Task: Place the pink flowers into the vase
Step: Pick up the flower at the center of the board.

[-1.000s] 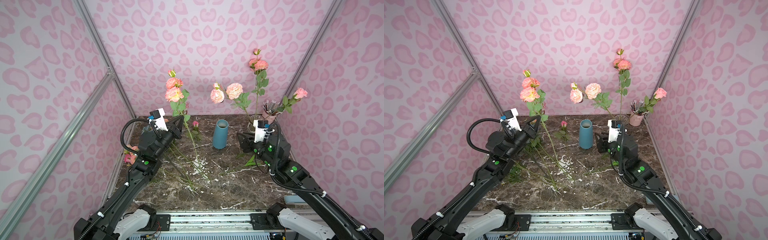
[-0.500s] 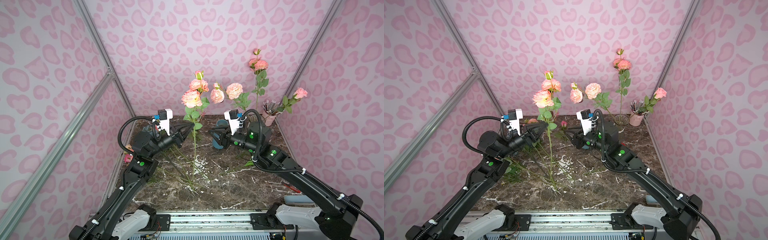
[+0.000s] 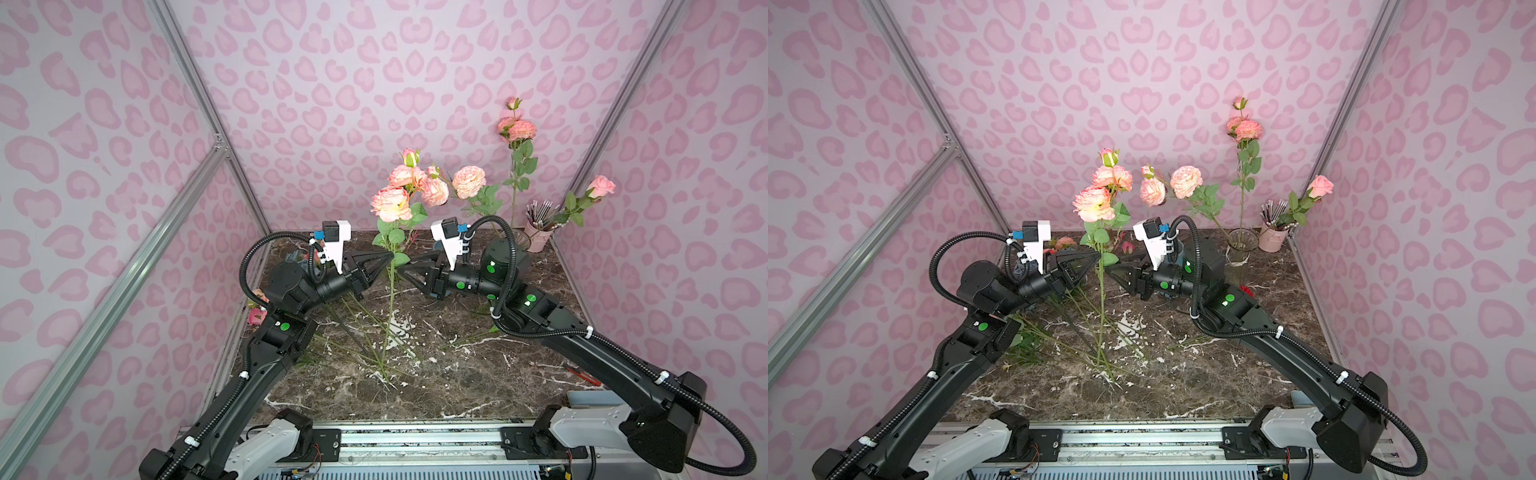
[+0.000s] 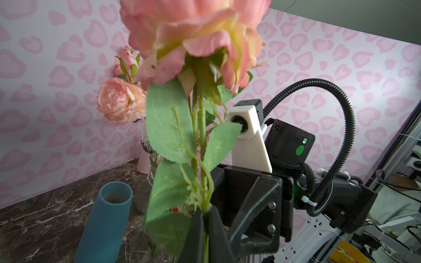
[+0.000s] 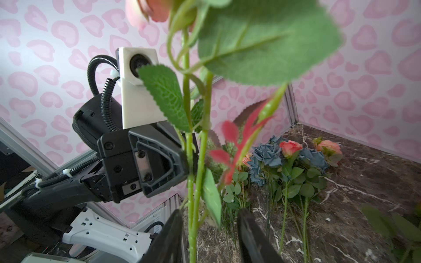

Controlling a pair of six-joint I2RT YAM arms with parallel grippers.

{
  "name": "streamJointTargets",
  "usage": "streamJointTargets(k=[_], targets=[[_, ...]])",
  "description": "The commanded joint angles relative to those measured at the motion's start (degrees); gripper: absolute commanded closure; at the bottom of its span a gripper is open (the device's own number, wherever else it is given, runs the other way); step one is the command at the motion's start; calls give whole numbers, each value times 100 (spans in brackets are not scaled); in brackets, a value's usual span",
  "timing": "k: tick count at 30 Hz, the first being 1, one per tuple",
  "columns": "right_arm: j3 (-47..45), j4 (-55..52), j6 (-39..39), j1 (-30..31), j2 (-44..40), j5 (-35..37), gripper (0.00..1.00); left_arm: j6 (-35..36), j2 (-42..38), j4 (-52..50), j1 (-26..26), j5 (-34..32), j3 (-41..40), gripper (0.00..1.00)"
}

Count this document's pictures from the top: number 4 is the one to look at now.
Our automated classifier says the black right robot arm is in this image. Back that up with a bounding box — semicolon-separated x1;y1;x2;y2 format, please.
210;78;376;261

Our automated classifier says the pale pink rose spray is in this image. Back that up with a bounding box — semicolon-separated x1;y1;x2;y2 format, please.
96;46;146;124

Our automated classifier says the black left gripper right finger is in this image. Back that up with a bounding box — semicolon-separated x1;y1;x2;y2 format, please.
208;207;237;263

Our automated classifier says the clear glass vase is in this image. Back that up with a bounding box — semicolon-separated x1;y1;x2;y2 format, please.
134;151;163;214

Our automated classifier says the large pink rose stem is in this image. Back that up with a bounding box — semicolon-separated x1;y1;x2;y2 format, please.
120;1;270;259

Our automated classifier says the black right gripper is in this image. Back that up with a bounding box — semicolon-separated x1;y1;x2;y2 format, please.
211;164;294;255

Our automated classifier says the teal ceramic vase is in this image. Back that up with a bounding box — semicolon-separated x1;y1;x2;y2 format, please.
74;181;133;263

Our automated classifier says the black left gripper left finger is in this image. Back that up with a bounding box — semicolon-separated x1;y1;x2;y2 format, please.
178;210;205;263

